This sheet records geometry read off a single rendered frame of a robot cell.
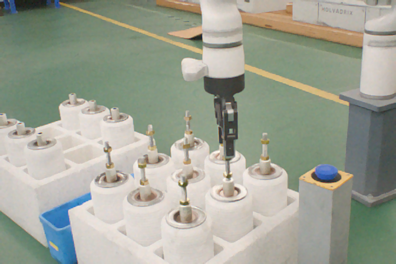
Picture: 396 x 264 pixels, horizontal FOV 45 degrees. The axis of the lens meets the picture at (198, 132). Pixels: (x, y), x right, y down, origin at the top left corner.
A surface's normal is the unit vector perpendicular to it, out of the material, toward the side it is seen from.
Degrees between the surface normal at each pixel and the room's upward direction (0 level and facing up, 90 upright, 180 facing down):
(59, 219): 88
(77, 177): 90
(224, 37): 90
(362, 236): 0
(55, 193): 90
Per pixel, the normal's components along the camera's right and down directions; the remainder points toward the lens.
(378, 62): -0.43, 0.36
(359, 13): -0.87, 0.23
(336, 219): 0.70, 0.23
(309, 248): -0.71, 0.30
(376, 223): -0.06, -0.92
